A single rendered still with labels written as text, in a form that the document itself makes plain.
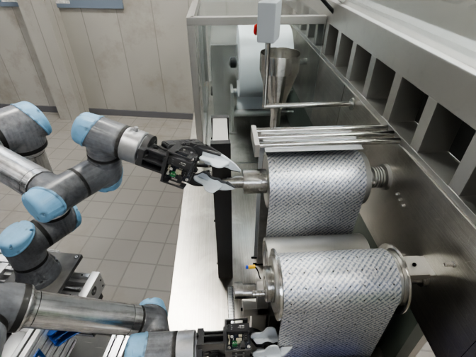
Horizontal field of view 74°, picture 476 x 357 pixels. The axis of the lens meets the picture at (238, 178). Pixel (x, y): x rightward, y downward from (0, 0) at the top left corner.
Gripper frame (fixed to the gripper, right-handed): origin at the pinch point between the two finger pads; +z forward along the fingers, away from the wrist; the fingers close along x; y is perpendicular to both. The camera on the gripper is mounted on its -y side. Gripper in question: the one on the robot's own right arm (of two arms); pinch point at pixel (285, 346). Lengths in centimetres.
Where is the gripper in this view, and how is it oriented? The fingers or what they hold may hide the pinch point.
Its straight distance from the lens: 83.0
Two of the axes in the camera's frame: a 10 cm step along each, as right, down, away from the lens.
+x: -0.6, -6.0, 8.0
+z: 10.0, -0.4, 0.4
